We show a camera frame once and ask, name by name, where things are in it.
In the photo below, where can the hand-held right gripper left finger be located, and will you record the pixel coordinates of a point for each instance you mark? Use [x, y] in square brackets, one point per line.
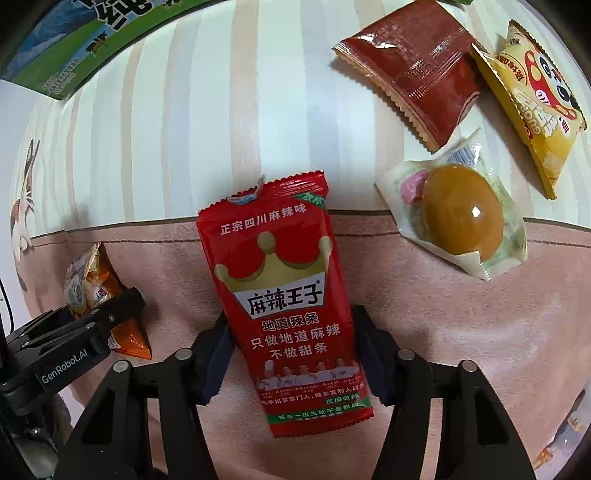
[219, 360]

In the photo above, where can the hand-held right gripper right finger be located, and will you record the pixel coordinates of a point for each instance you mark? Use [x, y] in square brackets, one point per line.
[374, 355]

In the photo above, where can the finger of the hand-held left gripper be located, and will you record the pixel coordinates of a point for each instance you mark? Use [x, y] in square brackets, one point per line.
[120, 309]

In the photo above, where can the orange cow snack packet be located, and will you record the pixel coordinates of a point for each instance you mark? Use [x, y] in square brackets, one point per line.
[92, 281]

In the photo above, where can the red spicy strip packet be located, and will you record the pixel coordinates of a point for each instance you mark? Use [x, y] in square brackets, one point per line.
[286, 286]

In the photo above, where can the cardboard box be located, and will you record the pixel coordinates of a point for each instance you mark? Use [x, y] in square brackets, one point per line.
[55, 60]

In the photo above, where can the cat print blanket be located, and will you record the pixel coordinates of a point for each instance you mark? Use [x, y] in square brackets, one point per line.
[161, 161]

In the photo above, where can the braised egg packet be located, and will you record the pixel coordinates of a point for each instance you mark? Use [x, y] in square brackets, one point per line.
[461, 217]

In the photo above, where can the dark red snack packet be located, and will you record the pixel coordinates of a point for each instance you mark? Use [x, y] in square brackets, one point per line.
[411, 69]

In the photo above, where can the yellow cow snack packet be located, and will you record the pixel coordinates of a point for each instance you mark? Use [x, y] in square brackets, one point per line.
[540, 106]

